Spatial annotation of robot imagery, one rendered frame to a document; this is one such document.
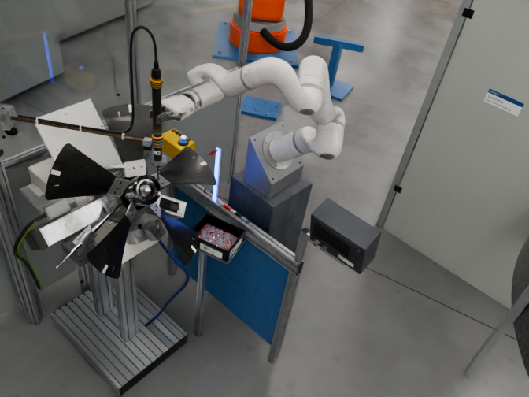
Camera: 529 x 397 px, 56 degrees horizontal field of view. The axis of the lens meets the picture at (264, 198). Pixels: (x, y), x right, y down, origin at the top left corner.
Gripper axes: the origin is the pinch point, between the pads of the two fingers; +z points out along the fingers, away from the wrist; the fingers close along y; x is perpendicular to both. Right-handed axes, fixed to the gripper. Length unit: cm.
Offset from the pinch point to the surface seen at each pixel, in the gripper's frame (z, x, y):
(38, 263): 28, -122, 70
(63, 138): 18.9, -22.1, 36.3
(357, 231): -33, -26, -76
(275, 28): -326, -116, 197
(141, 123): -2.8, -11.5, 13.4
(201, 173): -19.3, -34.1, -5.9
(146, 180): 8.1, -25.5, -2.6
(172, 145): -31, -43, 27
